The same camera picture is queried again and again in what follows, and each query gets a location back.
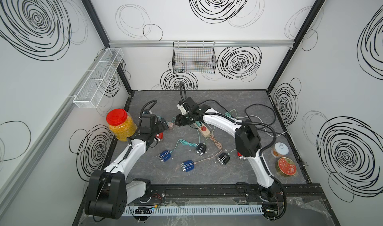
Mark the pink charging cable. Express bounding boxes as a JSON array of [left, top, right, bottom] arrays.
[[193, 131, 223, 164]]

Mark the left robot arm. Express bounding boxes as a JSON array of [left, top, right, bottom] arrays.
[[84, 114, 169, 219]]

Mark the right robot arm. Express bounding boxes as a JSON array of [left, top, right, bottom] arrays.
[[175, 97, 277, 189]]

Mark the beige power strip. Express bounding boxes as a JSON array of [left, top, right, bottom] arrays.
[[196, 123, 211, 138]]

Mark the clear jar of yellow flakes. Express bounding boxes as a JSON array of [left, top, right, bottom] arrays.
[[106, 108, 137, 142]]

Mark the white lidded container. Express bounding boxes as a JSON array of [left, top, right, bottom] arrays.
[[271, 142, 289, 158]]

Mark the red round tin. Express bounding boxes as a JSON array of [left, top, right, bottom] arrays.
[[275, 157, 297, 177]]

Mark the bundled teal cable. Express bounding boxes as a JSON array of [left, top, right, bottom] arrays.
[[170, 138, 198, 152]]

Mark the black wire basket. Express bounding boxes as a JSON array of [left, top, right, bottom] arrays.
[[172, 46, 217, 74]]

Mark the white wire shelf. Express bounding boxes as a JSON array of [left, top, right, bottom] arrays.
[[73, 48, 124, 109]]

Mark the black power strip cord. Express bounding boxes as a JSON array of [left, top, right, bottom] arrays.
[[198, 99, 277, 128]]

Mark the white slotted cable duct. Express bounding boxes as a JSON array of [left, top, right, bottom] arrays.
[[122, 205, 264, 217]]

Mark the aluminium wall rail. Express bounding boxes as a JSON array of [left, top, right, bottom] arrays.
[[109, 40, 295, 48]]

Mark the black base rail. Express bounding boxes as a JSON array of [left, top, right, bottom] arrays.
[[144, 182, 324, 204]]

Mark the black corner frame post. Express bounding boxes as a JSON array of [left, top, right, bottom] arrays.
[[81, 0, 133, 95]]

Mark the right black corner post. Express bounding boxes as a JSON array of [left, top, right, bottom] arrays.
[[266, 0, 326, 94]]

